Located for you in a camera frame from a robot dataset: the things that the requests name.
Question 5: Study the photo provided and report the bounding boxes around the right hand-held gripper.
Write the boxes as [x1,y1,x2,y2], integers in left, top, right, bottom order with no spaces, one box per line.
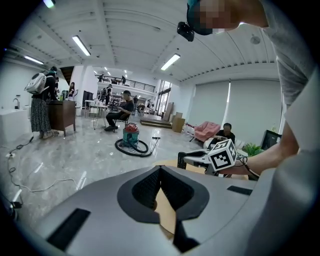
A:
[176,138,238,176]

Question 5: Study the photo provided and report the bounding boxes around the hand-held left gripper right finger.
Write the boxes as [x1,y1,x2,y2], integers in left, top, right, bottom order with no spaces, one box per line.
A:
[160,165,210,221]

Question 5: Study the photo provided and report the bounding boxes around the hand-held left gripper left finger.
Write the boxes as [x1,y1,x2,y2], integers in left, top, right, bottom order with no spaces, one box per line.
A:
[116,165,162,225]

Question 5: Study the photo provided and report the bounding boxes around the person's right forearm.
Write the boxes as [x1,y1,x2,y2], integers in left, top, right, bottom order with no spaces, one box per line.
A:
[226,121,301,177]

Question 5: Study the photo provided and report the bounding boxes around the large cardboard box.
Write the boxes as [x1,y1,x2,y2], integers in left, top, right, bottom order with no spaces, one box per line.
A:
[171,116,186,134]

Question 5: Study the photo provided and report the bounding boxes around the oval wooden coffee table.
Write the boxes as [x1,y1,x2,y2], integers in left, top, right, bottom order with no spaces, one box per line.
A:
[152,159,250,241]

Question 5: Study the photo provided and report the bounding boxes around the pink armchair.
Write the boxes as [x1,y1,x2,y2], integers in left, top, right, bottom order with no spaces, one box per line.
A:
[193,121,222,143]

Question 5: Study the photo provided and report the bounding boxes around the dark wooden steps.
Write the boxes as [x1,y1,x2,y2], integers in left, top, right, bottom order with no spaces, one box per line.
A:
[139,116,174,130]

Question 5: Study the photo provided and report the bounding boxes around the red and teal vacuum cleaner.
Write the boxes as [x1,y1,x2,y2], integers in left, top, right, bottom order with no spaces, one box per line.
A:
[122,122,140,148]

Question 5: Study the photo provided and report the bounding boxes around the white roller blind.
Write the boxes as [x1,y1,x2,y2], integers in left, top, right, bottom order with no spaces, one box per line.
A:
[221,79,283,146]
[187,81,230,127]

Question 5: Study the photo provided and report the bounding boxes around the glass entrance door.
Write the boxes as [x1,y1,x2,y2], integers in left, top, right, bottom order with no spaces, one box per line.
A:
[156,79,173,117]

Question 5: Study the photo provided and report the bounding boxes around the black folding chair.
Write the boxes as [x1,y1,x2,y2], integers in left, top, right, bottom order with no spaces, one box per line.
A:
[113,113,131,133]

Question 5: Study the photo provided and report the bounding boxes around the green potted plant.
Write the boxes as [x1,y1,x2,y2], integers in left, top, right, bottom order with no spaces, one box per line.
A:
[241,142,265,158]

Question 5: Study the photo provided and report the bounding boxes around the black glass-door cabinet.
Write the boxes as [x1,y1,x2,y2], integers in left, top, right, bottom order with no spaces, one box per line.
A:
[260,129,283,151]

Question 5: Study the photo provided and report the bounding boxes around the black balcony railing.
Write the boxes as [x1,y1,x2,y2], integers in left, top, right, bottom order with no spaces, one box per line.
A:
[94,74,156,93]

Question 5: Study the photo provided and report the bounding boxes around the white side table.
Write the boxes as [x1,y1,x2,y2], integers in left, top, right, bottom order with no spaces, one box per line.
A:
[84,99,109,130]

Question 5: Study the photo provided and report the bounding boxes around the dark wooden cabinet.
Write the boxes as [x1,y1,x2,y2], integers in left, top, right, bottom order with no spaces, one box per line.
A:
[46,99,77,138]

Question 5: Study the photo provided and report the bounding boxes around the white kitchen island counter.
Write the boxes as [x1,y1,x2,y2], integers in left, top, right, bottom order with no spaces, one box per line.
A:
[0,97,32,145]

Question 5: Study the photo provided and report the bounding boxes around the person's grey t-shirt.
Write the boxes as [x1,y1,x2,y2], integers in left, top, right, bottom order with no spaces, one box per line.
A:
[258,0,320,161]

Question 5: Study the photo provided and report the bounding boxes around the white backpack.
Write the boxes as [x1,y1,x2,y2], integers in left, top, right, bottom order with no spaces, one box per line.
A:
[24,72,48,95]

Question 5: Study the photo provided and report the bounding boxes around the person's head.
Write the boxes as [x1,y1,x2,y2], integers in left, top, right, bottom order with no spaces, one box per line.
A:
[186,0,270,36]

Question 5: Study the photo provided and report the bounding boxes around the black vacuum hose with wand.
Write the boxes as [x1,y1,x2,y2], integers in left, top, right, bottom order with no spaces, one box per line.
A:
[114,136,162,158]

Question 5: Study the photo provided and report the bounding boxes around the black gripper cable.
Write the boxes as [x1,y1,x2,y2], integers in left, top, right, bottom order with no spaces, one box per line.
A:
[236,154,261,181]

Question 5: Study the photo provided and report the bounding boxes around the white floor cable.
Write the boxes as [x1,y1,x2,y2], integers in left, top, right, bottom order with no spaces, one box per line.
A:
[6,156,87,193]

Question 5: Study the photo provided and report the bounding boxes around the black floor cable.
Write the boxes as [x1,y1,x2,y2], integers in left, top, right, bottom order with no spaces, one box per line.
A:
[7,134,35,210]

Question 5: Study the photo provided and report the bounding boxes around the black head-mounted camera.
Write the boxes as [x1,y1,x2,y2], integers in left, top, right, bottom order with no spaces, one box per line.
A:
[176,21,196,42]

